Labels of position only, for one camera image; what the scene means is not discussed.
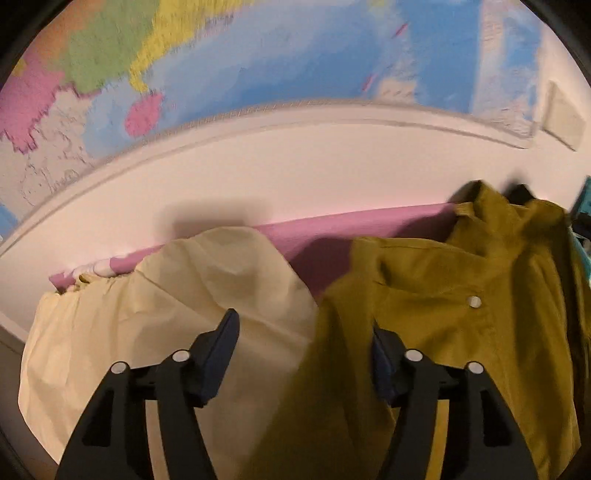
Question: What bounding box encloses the white wall socket panel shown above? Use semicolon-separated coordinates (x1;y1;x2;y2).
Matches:
542;82;586;151

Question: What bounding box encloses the cream beige garment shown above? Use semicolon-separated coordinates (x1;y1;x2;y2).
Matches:
18;227;317;479

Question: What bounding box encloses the teal perforated plastic basket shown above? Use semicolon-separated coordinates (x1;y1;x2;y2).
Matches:
570;177;591;281

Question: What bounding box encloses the mustard olive button shirt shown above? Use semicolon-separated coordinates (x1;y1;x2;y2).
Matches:
239;182;590;479

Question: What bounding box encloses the colourful wall map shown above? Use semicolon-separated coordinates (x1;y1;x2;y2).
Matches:
1;1;543;235

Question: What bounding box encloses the black garment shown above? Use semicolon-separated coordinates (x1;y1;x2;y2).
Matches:
504;183;536;206

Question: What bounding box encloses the pink bed sheet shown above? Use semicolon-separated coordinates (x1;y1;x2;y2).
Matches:
49;203;457;306

